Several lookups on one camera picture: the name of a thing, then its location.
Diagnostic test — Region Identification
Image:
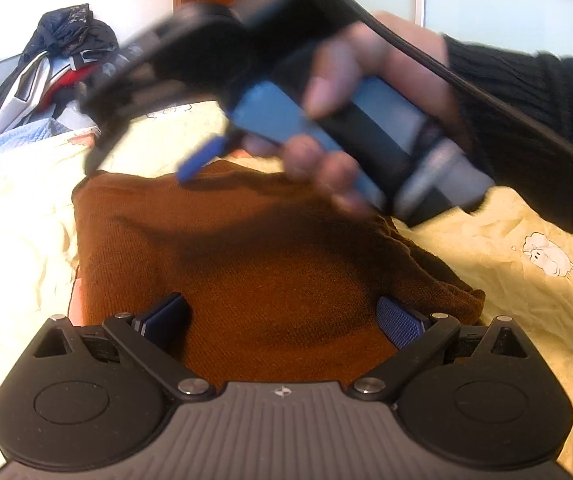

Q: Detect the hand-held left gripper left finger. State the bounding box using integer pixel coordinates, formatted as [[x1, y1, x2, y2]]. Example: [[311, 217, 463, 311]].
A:
[[34, 292, 216, 403]]

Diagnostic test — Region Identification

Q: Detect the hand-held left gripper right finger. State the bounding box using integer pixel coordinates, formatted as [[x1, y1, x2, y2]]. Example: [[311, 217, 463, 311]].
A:
[[350, 296, 533, 404]]

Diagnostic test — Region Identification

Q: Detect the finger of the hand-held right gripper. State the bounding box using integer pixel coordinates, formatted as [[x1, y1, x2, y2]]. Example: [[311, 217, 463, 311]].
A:
[[82, 110, 140, 178], [176, 131, 241, 184]]

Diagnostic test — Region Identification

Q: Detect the brown knit sweater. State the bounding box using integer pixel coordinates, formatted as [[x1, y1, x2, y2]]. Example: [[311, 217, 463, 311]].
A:
[[69, 160, 487, 392]]

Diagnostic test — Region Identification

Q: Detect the person's right forearm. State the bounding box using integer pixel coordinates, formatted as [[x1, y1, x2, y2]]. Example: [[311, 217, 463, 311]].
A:
[[441, 34, 573, 242]]

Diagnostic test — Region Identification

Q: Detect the pile of clothes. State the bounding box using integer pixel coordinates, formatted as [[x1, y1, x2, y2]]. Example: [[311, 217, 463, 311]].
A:
[[0, 4, 120, 139]]

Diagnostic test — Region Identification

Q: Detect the person's right hand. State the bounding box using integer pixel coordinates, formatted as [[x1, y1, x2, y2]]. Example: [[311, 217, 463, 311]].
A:
[[244, 10, 472, 221]]

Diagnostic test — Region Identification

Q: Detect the light blue quilt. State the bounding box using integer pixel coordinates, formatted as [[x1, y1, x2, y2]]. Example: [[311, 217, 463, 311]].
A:
[[0, 120, 75, 169]]

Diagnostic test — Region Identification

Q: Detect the yellow printed bed sheet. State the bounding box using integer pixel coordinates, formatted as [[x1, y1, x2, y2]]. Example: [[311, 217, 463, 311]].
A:
[[0, 100, 573, 480]]

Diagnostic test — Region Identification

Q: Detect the flower print wardrobe door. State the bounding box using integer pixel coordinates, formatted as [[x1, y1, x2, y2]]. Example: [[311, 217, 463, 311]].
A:
[[316, 0, 573, 67]]

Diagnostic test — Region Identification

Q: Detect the black cable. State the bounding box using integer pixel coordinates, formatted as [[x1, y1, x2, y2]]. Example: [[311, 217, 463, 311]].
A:
[[303, 0, 573, 183]]

